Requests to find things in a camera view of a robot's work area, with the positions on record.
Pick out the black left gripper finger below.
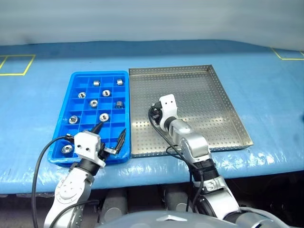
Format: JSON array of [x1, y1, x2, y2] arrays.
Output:
[[89, 122, 104, 135], [115, 129, 127, 155]]

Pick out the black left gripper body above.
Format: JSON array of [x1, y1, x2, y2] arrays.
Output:
[[97, 142, 117, 162]]

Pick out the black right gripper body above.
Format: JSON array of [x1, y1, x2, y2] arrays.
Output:
[[152, 102, 163, 124]]

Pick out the blue compartment tray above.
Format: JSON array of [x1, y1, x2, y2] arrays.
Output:
[[47, 70, 131, 167]]

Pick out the perforated metal tray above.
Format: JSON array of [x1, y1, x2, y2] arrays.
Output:
[[128, 64, 254, 159]]

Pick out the dark grey rounded cylinder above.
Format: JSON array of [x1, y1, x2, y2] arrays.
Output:
[[99, 190, 129, 224], [163, 187, 190, 212]]

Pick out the grey robot torso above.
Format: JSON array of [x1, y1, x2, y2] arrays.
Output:
[[97, 206, 304, 228]]

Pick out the blue plastic table cover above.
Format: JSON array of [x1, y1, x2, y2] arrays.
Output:
[[0, 39, 304, 198]]

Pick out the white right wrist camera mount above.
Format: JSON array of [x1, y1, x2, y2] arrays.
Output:
[[158, 94, 179, 129]]

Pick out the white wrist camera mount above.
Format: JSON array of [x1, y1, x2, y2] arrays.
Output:
[[73, 132, 107, 168], [158, 94, 179, 129]]

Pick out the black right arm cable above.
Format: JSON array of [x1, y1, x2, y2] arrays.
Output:
[[148, 104, 207, 214]]

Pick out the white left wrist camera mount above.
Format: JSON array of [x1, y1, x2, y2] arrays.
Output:
[[73, 132, 107, 168]]

